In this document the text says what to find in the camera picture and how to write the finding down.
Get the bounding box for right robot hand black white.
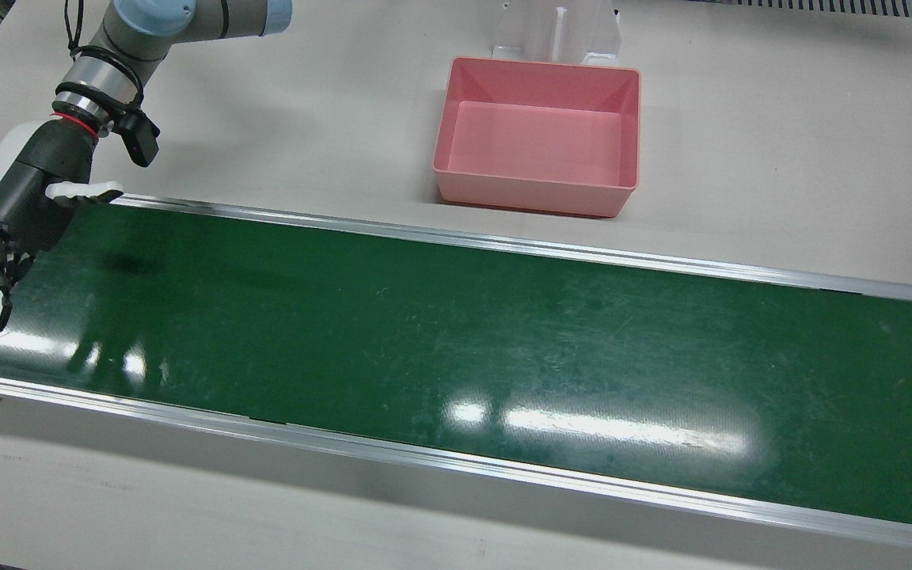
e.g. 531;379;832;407
0;115;125;347

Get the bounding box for pink plastic box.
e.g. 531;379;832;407
432;55;642;219

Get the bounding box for green conveyor belt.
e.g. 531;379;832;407
0;184;912;533

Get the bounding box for dark ribbed strip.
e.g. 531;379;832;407
693;0;912;21

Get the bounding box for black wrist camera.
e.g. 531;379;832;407
112;107;162;168

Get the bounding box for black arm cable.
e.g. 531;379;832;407
64;0;85;55

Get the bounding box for aluminium conveyor rail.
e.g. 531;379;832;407
0;174;912;308
0;368;912;555

